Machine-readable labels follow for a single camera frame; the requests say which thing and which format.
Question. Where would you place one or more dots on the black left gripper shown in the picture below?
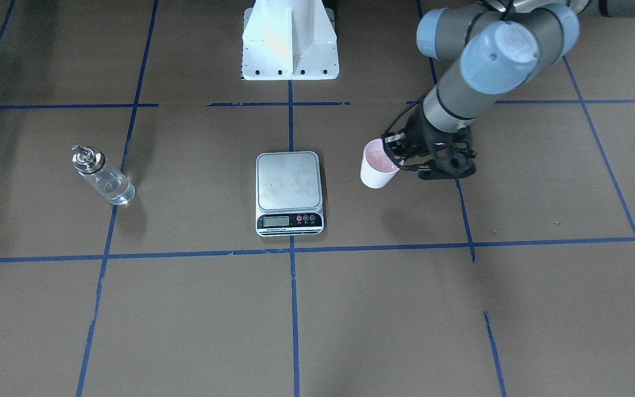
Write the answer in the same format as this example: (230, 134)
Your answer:
(420, 134)

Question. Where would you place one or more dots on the glass sauce bottle metal cap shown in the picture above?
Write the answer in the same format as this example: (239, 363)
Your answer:
(108, 180)

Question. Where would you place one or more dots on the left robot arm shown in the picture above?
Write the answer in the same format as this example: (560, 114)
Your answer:
(494, 48)

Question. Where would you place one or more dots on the silver digital kitchen scale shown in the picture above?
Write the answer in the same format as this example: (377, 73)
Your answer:
(288, 194)

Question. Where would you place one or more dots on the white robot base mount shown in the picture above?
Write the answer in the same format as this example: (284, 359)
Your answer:
(290, 40)

